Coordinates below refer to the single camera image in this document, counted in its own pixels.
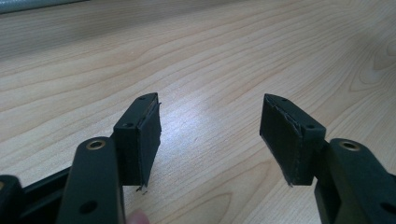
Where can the metal shoe rack grey shelves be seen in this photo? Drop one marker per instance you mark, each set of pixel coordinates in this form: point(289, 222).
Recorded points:
point(37, 5)

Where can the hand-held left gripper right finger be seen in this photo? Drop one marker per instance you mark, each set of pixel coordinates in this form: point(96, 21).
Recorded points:
point(289, 143)

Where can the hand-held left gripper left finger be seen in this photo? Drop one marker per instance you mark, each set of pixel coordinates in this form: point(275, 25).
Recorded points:
point(137, 146)

